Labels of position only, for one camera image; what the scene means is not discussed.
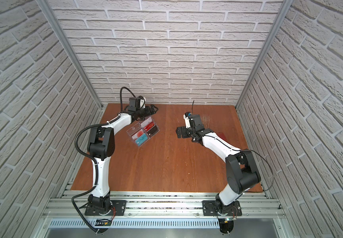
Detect red leather card holder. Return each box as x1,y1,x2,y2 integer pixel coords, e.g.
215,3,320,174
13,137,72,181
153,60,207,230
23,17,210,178
217,132,227,141

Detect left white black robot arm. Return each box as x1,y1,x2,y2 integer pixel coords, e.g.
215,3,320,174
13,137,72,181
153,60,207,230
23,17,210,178
87,96,159,215

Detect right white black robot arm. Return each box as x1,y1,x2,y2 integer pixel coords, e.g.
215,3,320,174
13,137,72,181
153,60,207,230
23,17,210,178
176,112,261,214

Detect red card in organizer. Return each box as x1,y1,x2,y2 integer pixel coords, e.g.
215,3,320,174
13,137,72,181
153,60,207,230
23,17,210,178
144,121,155,131

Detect clear acrylic card organizer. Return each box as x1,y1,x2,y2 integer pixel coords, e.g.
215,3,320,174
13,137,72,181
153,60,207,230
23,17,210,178
127,117,159,145

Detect black cards in organizer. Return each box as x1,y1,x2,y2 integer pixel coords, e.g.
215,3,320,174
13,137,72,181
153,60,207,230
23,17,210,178
147,126,159,137

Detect white red-dot card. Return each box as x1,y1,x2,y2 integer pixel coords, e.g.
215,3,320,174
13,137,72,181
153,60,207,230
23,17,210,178
132,131,144,141

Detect teal card in organizer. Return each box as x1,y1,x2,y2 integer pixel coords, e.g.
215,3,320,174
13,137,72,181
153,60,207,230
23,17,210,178
135,133,148,146

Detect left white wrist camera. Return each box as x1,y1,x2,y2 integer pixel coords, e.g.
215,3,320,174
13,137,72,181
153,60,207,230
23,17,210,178
138,96,146,109

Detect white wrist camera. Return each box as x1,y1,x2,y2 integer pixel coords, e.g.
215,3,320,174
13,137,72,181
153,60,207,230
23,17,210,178
138,96,146,109
183,112,192,129

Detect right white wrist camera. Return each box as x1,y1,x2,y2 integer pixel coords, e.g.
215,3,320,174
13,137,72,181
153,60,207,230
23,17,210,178
183,112,192,129

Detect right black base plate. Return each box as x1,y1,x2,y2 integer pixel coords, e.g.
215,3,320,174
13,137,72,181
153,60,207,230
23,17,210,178
202,200,242,217

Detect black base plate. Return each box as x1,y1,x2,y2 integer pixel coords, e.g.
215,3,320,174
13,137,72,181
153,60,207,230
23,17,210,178
85,200,127,216
202,200,242,217

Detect aluminium mounting rail frame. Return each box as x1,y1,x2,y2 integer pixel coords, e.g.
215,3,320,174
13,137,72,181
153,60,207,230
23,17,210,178
31,190,293,238

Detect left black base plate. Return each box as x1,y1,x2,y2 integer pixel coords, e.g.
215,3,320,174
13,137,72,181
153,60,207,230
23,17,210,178
85,200,127,216

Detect left black corrugated cable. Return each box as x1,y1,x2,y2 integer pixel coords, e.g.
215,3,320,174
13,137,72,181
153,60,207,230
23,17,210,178
71,86,136,234

